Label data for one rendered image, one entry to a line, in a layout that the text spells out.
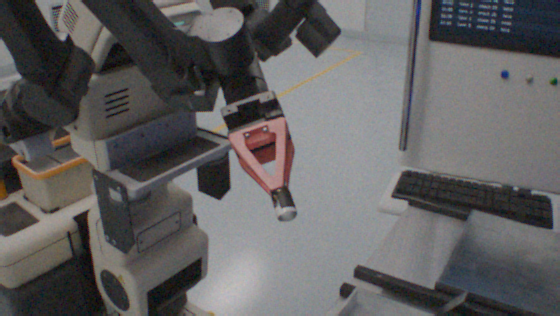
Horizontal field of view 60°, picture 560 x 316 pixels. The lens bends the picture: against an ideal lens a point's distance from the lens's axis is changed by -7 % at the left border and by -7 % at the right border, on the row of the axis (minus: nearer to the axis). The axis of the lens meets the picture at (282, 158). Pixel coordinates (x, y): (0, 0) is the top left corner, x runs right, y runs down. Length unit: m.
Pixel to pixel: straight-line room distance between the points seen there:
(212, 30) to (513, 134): 0.97
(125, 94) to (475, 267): 0.71
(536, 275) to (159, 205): 0.76
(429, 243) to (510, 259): 0.16
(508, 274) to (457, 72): 0.57
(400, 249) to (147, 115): 0.55
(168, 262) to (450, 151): 0.79
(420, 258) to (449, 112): 0.52
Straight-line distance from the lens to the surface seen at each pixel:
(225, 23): 0.60
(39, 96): 0.76
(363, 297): 0.86
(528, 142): 1.42
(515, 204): 1.34
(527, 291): 0.98
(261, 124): 0.57
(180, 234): 1.18
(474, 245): 1.06
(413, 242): 1.04
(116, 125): 0.97
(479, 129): 1.41
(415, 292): 0.89
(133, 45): 0.64
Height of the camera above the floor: 1.47
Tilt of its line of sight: 26 degrees down
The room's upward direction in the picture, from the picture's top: straight up
